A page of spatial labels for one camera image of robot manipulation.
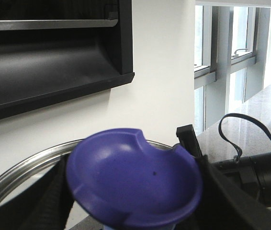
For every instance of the grey window frame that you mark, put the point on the grey window frame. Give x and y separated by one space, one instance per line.
230 53

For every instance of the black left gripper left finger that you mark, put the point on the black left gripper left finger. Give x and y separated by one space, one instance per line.
45 205

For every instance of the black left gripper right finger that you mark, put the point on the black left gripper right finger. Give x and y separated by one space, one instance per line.
226 207

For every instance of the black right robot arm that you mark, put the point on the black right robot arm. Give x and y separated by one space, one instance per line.
250 174

